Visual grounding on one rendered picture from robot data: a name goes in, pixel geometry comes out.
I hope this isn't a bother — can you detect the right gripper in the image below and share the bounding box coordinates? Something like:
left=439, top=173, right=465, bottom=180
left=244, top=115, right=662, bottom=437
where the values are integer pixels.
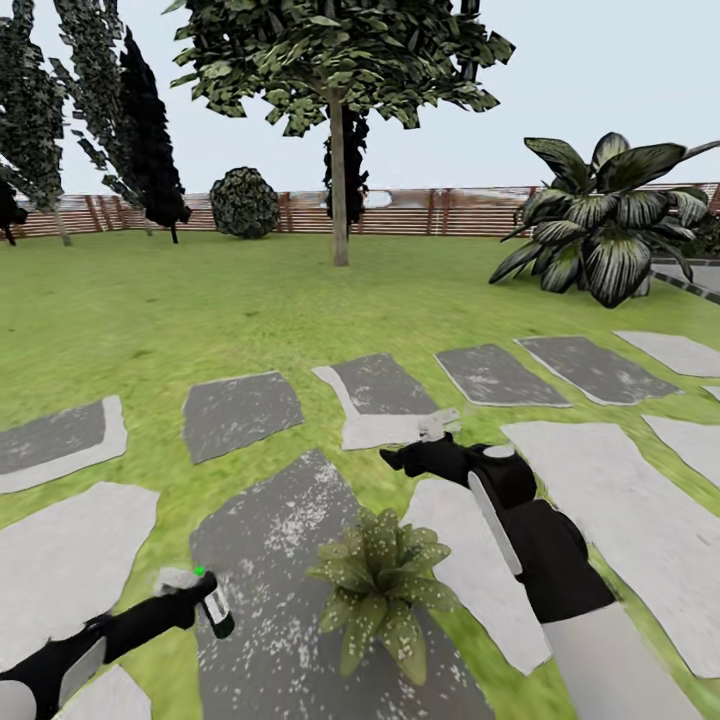
left=381, top=433, right=456, bottom=478

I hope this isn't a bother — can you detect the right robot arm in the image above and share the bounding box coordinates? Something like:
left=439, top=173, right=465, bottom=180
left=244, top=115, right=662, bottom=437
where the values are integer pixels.
left=381, top=407, right=704, bottom=720

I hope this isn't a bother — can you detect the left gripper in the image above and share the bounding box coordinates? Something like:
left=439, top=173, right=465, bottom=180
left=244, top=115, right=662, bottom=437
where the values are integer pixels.
left=130, top=581, right=218, bottom=648

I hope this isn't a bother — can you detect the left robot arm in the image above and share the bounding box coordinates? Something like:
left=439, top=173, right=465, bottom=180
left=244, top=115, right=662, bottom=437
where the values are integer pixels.
left=0, top=565, right=218, bottom=720

